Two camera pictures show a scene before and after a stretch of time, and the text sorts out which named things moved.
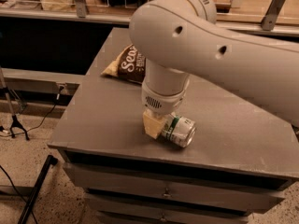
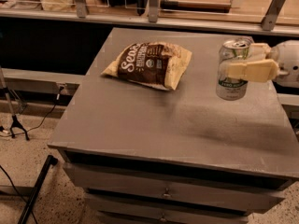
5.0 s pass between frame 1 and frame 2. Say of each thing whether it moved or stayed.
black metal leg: stayed
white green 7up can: moved
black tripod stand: stayed
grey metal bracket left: stayed
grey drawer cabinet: stayed
